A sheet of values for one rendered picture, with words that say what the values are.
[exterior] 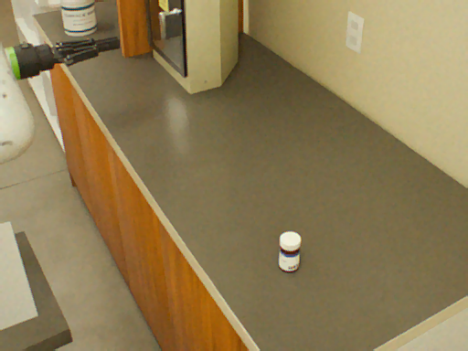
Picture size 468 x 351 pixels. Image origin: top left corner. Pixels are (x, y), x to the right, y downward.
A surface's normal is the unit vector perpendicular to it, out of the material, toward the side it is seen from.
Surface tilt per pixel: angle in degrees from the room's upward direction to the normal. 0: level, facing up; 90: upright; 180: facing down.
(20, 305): 90
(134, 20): 90
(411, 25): 90
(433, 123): 90
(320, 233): 0
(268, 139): 0
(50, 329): 0
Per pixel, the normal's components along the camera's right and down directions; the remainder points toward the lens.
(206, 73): 0.52, 0.45
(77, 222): 0.02, -0.85
